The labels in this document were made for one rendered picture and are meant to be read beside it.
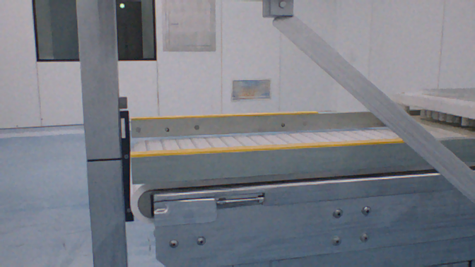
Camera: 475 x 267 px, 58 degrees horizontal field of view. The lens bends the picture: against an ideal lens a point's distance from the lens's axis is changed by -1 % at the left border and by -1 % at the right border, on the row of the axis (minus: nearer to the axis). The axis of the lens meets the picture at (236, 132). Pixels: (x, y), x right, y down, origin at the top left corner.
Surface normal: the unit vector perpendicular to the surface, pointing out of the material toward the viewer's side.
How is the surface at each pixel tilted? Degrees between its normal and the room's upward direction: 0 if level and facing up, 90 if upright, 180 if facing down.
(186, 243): 90
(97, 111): 90
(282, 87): 90
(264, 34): 90
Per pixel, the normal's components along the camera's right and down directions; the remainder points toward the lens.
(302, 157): 0.23, 0.18
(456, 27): -0.94, 0.07
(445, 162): -0.34, 0.12
